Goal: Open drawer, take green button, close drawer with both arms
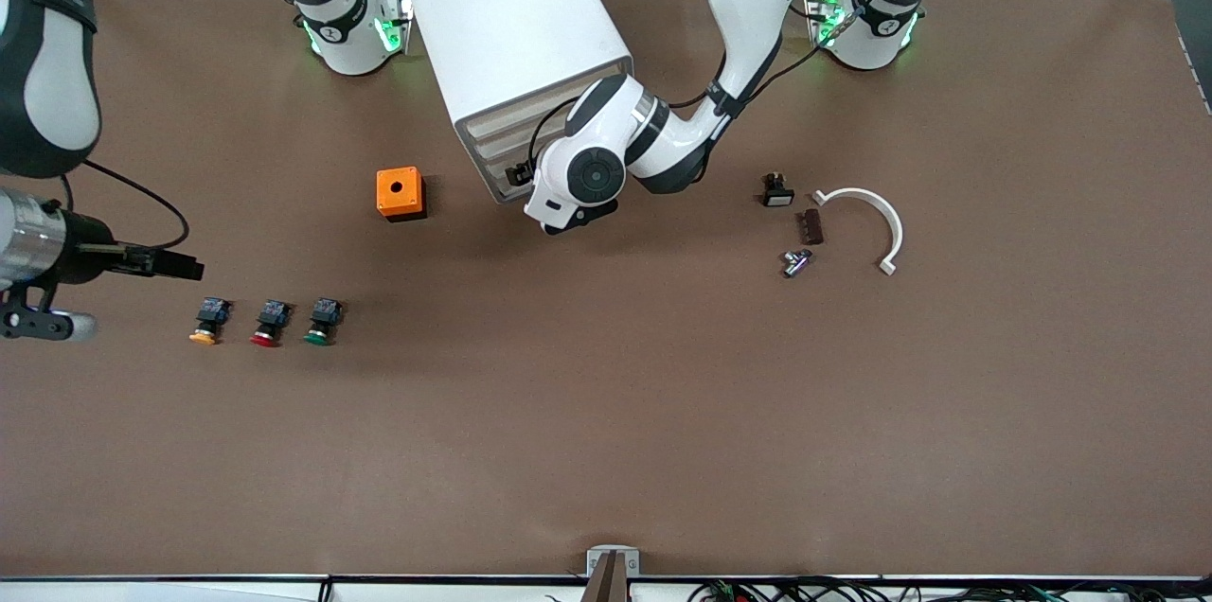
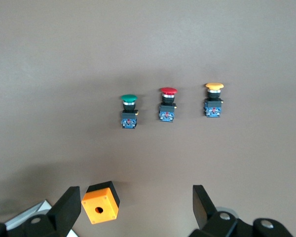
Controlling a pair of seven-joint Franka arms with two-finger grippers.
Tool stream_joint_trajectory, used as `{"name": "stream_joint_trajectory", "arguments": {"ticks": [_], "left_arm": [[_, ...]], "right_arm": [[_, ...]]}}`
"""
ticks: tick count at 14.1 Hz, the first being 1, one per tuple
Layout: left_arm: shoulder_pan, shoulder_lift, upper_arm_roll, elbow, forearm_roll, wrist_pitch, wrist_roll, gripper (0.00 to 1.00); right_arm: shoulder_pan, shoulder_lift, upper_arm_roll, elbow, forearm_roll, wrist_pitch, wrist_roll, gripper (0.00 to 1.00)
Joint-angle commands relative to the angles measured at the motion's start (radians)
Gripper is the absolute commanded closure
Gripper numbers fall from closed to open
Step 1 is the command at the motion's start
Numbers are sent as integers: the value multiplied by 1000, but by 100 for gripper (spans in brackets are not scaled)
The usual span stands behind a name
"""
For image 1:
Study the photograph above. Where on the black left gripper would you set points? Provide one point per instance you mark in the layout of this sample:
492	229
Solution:
520	175

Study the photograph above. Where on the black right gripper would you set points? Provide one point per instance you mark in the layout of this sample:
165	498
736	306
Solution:
83	247

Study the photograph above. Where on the white plastic drawer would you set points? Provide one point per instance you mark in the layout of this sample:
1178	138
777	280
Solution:
511	118
507	141
502	188
497	165

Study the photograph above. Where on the green push button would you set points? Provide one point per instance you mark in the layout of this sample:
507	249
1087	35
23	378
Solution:
325	313

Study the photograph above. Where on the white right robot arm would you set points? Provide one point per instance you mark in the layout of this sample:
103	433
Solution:
47	91

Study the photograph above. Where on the yellow push button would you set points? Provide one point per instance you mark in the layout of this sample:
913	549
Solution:
210	313

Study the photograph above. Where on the red push button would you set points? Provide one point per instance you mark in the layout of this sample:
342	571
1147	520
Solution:
273	316

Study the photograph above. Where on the white drawer cabinet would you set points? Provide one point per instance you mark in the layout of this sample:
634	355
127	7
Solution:
511	15

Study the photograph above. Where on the orange box with hole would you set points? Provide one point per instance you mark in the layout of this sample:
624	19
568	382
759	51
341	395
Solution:
398	190

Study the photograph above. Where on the silver metal connector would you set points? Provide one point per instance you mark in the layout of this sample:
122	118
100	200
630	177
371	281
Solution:
797	263

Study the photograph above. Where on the brown terminal block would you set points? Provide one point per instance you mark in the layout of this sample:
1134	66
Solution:
812	227

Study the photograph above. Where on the white curved plastic clamp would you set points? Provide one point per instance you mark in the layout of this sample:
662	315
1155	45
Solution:
857	194

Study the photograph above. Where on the black switch with white face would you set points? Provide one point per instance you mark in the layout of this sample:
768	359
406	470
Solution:
778	195

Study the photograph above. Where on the silver camera mount bracket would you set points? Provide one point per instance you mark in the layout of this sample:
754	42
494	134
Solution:
613	574

